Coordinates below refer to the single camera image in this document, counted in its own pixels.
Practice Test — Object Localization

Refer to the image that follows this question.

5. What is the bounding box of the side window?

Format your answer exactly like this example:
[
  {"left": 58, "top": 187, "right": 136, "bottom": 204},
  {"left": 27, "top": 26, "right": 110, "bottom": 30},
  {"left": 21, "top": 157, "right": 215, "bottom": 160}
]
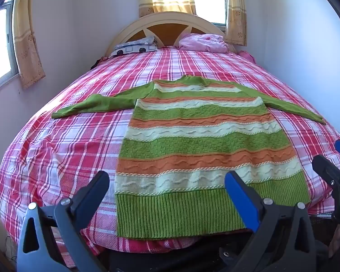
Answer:
[{"left": 0, "top": 0, "right": 19, "bottom": 95}]

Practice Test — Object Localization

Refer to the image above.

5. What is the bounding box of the pink pillow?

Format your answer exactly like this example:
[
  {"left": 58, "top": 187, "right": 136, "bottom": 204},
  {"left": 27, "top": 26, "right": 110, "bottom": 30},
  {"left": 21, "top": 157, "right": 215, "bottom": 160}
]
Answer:
[{"left": 178, "top": 33, "right": 236, "bottom": 54}]

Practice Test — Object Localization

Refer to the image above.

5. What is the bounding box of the pink cloth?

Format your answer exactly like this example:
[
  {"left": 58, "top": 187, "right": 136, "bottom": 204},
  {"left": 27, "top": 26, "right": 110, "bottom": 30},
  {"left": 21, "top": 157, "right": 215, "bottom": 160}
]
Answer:
[{"left": 238, "top": 50, "right": 257, "bottom": 63}]

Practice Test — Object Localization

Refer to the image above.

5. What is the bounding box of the grey printed pillow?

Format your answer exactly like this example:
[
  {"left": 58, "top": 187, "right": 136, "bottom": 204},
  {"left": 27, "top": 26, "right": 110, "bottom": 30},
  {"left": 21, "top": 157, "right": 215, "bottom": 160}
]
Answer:
[{"left": 111, "top": 36, "right": 158, "bottom": 57}]

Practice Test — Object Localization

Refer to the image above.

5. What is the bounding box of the green orange striped knit sweater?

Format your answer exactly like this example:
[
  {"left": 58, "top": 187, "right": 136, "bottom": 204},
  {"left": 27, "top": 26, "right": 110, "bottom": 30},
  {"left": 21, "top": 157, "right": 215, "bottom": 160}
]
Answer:
[{"left": 51, "top": 75, "right": 326, "bottom": 238}]

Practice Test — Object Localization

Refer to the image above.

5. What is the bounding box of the cream wooden headboard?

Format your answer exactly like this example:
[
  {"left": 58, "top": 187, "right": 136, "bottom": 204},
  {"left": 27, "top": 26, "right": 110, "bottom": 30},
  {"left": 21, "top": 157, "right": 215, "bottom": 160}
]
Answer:
[{"left": 105, "top": 12, "right": 238, "bottom": 58}]

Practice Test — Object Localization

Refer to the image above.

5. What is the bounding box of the window behind headboard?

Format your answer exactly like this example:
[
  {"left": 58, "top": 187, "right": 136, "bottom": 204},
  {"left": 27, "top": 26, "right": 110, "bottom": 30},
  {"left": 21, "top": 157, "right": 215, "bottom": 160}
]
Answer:
[{"left": 191, "top": 0, "right": 228, "bottom": 28}]

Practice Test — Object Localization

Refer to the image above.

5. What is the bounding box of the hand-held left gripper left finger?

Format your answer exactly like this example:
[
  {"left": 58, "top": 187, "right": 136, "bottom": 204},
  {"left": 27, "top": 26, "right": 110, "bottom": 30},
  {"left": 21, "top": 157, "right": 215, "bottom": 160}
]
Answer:
[{"left": 17, "top": 171, "right": 111, "bottom": 272}]

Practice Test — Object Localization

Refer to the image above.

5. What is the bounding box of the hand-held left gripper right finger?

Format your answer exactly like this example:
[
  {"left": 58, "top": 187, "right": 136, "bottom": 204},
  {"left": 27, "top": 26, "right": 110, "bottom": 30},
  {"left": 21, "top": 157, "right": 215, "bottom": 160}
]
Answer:
[{"left": 225, "top": 171, "right": 321, "bottom": 272}]

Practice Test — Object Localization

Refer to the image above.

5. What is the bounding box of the dark cloth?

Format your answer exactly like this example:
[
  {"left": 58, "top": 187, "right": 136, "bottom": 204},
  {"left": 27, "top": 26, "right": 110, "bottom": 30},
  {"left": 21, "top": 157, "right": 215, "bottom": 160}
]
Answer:
[{"left": 90, "top": 56, "right": 109, "bottom": 69}]

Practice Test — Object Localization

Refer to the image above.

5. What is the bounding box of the red plaid bed sheet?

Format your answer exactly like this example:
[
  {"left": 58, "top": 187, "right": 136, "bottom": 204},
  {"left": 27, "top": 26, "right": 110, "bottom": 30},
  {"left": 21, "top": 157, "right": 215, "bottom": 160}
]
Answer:
[{"left": 0, "top": 47, "right": 340, "bottom": 267}]

